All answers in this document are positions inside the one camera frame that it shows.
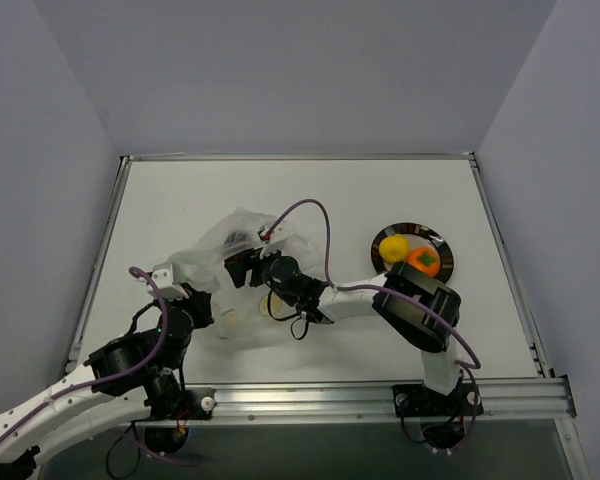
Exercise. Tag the orange fake fruit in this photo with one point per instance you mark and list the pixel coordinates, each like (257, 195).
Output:
(426, 260)

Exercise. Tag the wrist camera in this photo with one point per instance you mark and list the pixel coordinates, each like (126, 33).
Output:
(166, 278)
(272, 240)

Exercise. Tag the translucent plastic bag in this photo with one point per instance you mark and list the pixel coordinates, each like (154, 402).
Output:
(241, 312)

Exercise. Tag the dark red fake fruit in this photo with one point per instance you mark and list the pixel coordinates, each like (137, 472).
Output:
(238, 238)

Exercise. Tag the black rimmed plate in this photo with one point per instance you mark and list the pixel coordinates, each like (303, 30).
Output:
(418, 235)

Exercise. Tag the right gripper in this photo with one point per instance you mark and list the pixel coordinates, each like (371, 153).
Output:
(250, 267)

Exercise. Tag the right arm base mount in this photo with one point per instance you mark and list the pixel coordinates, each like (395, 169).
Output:
(440, 422)

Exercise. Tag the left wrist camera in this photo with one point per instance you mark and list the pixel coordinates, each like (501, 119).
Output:
(166, 278)

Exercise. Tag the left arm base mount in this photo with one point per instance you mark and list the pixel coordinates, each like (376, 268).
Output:
(193, 404)

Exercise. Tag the aluminium front rail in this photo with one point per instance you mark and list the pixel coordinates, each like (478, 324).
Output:
(372, 402)

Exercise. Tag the yellow fake lemon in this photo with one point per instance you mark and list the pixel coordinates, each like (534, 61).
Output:
(394, 248)

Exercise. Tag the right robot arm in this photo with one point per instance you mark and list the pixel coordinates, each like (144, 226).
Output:
(422, 309)

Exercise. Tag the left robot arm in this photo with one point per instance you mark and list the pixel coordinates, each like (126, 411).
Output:
(135, 377)

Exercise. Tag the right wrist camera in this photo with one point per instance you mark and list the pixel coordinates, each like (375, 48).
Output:
(272, 240)

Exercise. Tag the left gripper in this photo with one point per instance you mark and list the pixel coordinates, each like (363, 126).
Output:
(200, 304)

